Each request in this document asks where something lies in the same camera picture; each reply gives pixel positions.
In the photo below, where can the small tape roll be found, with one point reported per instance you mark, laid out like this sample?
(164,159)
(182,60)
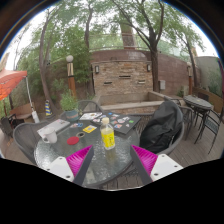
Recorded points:
(80,134)

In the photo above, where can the black wall lamp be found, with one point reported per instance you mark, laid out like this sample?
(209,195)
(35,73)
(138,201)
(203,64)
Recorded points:
(148,67)
(97,69)

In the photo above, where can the blue yellow striped cone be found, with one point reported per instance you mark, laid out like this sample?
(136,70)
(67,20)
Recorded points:
(48,108)

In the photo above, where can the grey mesh chair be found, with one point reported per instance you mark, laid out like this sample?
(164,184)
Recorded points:
(25,136)
(180,133)
(91,106)

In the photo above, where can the green plant in teal pot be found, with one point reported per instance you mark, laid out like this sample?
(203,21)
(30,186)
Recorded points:
(69,103)

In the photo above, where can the white umbrella base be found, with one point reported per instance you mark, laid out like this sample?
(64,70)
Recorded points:
(35,116)

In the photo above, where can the silver laptop with stickers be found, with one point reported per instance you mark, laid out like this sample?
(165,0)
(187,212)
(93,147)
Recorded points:
(53,127)

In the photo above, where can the yellow card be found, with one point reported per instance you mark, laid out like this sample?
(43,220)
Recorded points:
(89,129)

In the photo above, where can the black backpack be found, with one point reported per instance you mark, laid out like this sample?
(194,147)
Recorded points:
(163,126)

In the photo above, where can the white printed booklet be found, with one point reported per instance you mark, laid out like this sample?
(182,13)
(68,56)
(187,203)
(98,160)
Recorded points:
(90,116)

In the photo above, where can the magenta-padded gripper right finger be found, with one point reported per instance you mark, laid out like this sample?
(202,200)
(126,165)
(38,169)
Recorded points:
(163,166)

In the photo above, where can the dark round side table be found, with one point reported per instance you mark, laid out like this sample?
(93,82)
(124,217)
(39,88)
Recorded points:
(198,101)

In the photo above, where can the tall green tree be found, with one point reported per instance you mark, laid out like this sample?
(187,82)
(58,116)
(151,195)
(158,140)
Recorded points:
(154,73)
(42,66)

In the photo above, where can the black folding chair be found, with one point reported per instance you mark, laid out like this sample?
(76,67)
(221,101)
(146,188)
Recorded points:
(6,125)

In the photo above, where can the flat round red coaster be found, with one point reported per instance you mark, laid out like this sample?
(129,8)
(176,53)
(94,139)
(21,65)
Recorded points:
(73,140)

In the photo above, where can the globe-topped striped lamp post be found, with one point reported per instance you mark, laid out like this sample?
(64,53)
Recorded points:
(70,76)

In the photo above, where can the wooden bench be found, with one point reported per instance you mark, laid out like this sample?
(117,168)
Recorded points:
(23,111)

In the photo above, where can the yellow-labelled clear drink bottle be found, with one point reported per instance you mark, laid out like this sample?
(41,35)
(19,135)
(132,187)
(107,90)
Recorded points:
(107,137)

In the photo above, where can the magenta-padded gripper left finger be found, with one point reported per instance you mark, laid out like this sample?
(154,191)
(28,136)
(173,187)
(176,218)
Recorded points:
(60,168)

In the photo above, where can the colourful printed card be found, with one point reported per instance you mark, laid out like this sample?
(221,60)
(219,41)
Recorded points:
(76,125)

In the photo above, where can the black metal chair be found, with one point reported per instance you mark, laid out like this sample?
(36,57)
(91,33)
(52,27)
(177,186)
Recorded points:
(210,125)
(187,115)

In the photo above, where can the orange patio umbrella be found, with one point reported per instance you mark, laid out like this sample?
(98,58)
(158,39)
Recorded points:
(10,81)

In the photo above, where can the grey wall box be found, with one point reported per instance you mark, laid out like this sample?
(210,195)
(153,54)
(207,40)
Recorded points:
(162,85)

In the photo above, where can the white mug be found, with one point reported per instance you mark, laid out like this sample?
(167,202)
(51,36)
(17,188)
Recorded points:
(50,136)

